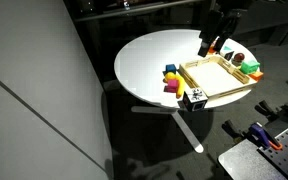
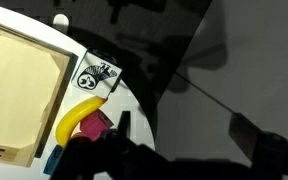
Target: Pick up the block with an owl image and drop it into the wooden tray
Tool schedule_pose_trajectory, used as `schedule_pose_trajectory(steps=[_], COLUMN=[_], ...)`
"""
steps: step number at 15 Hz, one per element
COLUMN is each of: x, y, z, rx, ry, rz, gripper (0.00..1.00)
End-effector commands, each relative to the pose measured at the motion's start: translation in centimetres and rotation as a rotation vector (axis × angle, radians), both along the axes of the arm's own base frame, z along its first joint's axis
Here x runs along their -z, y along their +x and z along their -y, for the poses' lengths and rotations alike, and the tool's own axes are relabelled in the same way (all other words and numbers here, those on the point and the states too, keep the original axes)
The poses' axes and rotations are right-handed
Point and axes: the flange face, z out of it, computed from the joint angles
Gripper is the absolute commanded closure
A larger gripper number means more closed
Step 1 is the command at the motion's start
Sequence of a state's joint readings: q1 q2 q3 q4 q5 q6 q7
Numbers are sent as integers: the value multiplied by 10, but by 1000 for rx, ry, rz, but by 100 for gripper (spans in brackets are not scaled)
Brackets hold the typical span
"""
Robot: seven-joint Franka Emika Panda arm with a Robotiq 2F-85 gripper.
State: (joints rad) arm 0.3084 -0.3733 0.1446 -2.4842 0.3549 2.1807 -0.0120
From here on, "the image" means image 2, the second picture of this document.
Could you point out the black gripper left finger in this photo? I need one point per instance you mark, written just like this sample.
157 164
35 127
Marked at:
116 142

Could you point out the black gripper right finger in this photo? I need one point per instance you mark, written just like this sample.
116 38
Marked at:
245 134

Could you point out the magenta block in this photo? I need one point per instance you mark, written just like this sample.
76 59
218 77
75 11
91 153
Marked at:
94 124

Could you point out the blue block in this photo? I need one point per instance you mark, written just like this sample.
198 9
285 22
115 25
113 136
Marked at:
53 160

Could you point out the wooden tray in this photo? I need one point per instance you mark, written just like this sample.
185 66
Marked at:
33 79

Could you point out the yellow toy banana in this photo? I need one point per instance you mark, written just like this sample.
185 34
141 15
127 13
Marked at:
74 116

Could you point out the round white table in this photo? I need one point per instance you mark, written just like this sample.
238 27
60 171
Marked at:
121 100

